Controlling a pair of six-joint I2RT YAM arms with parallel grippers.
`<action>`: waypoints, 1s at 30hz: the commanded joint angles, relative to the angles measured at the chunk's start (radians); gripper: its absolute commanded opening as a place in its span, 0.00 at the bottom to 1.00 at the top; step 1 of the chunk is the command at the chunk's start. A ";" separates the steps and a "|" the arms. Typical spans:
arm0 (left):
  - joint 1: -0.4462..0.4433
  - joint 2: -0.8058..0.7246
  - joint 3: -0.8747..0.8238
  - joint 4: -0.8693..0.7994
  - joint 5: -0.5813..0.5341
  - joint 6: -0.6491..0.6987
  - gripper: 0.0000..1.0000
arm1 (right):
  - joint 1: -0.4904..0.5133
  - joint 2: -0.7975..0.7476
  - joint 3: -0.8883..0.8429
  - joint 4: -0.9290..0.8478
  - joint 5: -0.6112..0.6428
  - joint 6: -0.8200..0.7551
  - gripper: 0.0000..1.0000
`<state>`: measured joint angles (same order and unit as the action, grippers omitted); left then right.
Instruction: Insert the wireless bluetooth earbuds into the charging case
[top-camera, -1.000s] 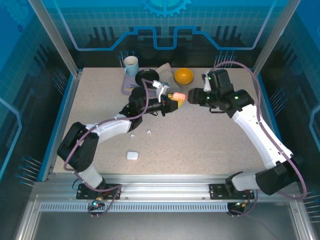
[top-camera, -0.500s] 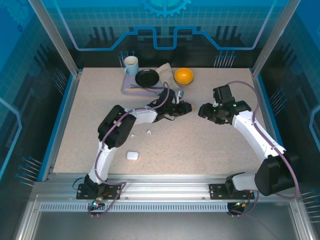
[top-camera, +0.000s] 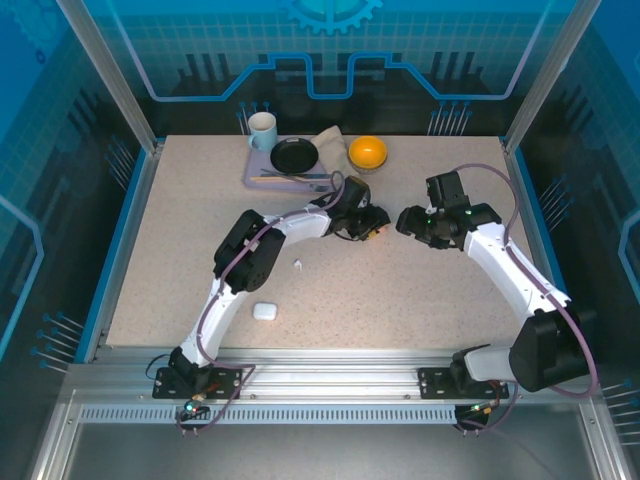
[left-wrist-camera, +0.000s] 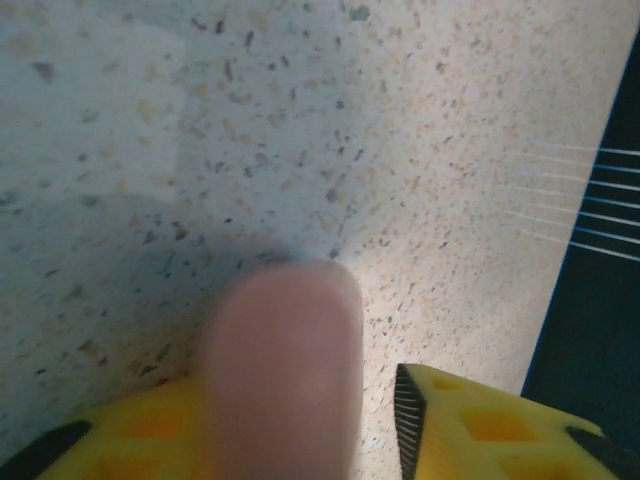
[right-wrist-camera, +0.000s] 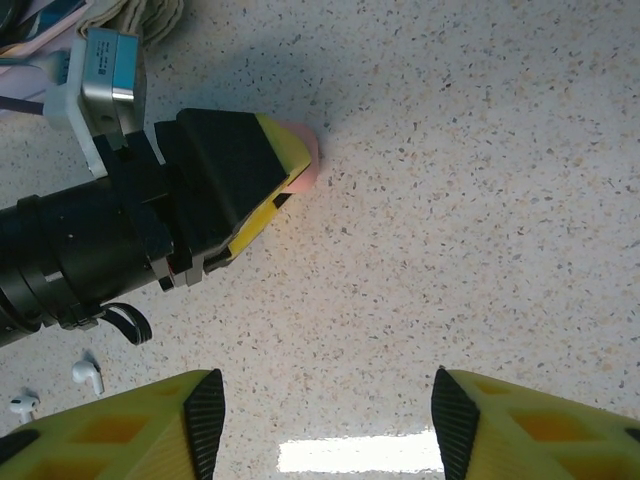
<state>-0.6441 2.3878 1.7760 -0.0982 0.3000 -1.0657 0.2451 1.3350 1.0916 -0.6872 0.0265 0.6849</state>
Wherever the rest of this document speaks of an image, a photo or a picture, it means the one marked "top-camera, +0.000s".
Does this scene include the patterned bowl yellow inside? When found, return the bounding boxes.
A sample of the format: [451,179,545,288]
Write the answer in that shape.
[348,135,389,175]

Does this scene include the folded grey-green cloth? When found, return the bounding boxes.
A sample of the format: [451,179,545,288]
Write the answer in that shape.
[309,124,364,194]

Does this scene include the chopsticks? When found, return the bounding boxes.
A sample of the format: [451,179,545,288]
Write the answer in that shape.
[259,168,334,180]

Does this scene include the black plate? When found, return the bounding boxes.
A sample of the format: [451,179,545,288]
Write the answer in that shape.
[269,138,320,174]

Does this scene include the blue table edge strip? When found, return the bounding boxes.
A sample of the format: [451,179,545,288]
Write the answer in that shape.
[512,147,591,364]
[82,147,151,364]

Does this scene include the lavender serving tray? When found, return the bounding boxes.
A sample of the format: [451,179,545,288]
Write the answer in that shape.
[242,134,346,194]

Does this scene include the light blue mug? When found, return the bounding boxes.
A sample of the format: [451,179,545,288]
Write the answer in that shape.
[247,111,279,153]

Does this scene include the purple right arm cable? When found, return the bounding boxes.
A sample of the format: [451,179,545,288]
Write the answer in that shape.
[452,162,601,437]

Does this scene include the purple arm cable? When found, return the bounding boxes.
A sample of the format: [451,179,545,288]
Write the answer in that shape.
[452,162,601,437]
[174,170,347,437]

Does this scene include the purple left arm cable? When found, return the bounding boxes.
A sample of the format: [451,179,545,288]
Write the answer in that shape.
[174,170,347,437]

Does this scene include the aluminium front rail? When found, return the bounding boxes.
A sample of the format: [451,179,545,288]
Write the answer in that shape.
[64,344,599,404]

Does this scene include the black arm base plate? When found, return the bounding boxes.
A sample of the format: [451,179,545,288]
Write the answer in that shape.
[152,367,245,401]
[417,366,510,400]

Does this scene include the aluminium frame post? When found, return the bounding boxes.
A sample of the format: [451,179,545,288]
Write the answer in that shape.
[501,0,604,156]
[53,0,165,156]

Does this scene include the slotted aluminium cable duct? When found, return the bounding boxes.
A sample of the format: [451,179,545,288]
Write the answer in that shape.
[78,404,464,427]

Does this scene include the base cable connector board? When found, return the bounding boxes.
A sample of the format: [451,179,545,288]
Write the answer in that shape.
[180,397,210,419]
[464,399,503,420]

